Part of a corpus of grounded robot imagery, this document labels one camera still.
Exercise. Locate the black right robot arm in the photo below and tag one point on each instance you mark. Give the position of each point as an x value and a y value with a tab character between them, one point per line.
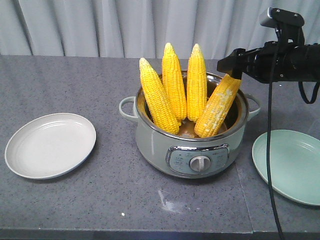
293	63

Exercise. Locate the beige round plate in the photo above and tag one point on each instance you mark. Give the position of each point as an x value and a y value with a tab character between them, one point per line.
50	146

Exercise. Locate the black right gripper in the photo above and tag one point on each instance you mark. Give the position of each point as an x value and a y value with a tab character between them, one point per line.
260	63

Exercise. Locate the pale yellow corn cob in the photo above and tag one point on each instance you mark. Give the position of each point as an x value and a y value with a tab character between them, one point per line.
217	107

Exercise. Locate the pale green round plate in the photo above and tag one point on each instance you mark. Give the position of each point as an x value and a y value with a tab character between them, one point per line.
295	166

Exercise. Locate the white pleated curtain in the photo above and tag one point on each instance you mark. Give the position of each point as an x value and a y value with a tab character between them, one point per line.
141	28

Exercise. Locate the pale green electric cooking pot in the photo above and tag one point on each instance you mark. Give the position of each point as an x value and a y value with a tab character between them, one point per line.
181	155

